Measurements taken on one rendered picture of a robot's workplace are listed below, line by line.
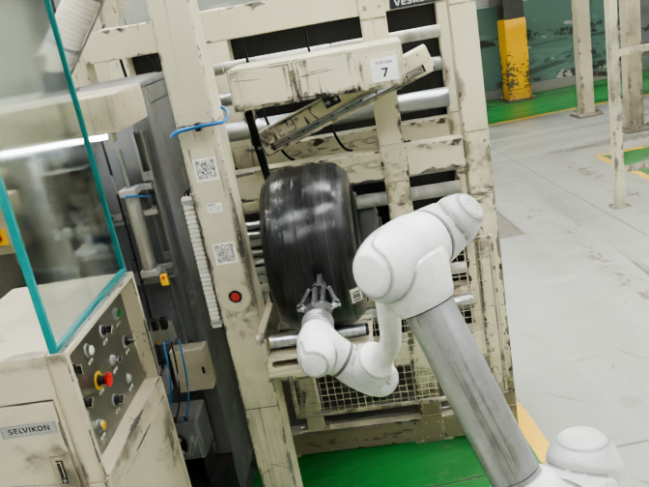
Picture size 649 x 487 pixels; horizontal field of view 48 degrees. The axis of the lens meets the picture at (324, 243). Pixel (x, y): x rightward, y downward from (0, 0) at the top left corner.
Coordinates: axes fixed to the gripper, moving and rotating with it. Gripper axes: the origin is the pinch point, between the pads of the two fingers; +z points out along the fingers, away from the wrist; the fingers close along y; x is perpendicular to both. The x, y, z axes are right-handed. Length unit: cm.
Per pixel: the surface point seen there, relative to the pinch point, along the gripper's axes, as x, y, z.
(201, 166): -33, 33, 28
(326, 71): -50, -10, 57
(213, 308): 16.3, 40.8, 22.0
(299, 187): -23.1, 2.8, 21.6
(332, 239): -10.7, -5.7, 7.3
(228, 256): -2.0, 31.4, 23.5
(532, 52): 193, -276, 959
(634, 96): 163, -302, 591
